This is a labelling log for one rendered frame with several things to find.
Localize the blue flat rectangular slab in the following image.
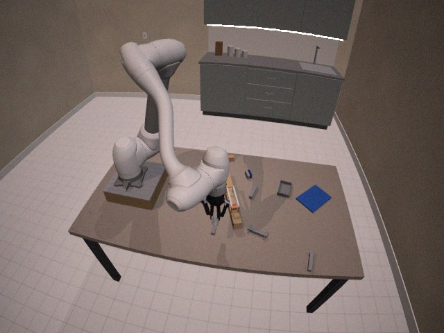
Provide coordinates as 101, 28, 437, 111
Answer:
296, 185, 332, 213

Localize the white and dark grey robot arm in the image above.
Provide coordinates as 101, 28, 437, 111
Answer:
112, 39, 230, 212

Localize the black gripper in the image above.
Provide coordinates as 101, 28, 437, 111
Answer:
201, 195, 230, 226

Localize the grey bar with two short pins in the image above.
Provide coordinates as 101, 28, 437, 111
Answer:
247, 225, 268, 240

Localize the grey bar with cross pins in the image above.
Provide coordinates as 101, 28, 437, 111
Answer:
304, 251, 316, 272

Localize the grey square stick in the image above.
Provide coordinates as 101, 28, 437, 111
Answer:
249, 185, 258, 199
211, 211, 217, 236

